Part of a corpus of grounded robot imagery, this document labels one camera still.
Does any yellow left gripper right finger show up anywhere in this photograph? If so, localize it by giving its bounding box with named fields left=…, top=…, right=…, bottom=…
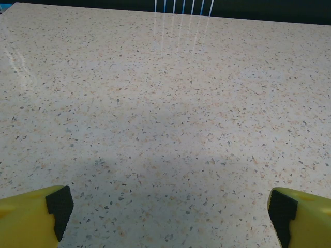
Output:
left=267, top=187, right=331, bottom=248

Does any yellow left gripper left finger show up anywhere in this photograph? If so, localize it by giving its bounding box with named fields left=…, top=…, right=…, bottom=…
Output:
left=0, top=185, right=75, bottom=248

